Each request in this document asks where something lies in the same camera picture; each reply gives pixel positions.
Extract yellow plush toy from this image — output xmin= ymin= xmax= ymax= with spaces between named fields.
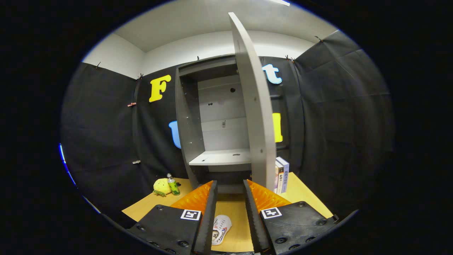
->
xmin=153 ymin=178 xmax=172 ymax=197

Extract black backdrop cloth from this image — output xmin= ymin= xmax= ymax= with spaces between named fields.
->
xmin=60 ymin=30 xmax=395 ymax=227

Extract white shoe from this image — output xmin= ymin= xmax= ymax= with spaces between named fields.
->
xmin=212 ymin=215 xmax=232 ymax=246

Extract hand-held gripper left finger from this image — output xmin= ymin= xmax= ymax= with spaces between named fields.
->
xmin=127 ymin=180 xmax=218 ymax=255

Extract white spine book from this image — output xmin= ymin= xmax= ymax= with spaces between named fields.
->
xmin=275 ymin=160 xmax=284 ymax=194

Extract green bottle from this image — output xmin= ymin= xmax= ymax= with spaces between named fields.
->
xmin=166 ymin=173 xmax=180 ymax=196

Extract grey shoe cabinet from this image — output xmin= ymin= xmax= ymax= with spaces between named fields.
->
xmin=174 ymin=55 xmax=264 ymax=194

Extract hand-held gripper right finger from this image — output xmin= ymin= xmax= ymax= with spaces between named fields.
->
xmin=243 ymin=179 xmax=339 ymax=255

